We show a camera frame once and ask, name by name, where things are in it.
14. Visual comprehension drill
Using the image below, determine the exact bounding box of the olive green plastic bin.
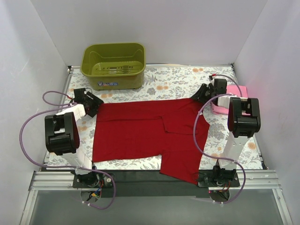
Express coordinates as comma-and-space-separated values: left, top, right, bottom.
80, 43, 146, 90

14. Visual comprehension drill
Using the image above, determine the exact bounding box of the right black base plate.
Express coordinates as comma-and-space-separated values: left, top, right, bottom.
192, 170, 240, 188

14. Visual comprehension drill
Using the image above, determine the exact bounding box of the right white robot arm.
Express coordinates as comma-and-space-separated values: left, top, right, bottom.
192, 74, 261, 187

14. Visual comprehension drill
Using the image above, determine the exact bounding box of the red t shirt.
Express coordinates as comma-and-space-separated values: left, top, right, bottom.
92, 98, 210, 184

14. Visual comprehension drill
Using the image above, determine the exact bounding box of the aluminium frame rail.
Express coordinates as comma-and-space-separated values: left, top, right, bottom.
29, 170, 293, 225

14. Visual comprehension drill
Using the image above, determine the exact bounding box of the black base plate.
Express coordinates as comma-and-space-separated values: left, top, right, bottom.
192, 170, 240, 188
72, 172, 114, 188

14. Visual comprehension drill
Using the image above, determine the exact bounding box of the folded pink t shirt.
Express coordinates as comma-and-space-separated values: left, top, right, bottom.
211, 85, 248, 114

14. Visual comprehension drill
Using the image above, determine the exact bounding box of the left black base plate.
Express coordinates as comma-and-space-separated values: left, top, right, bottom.
72, 172, 114, 188

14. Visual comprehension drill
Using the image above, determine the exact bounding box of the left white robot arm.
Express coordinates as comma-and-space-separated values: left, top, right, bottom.
45, 88, 104, 188

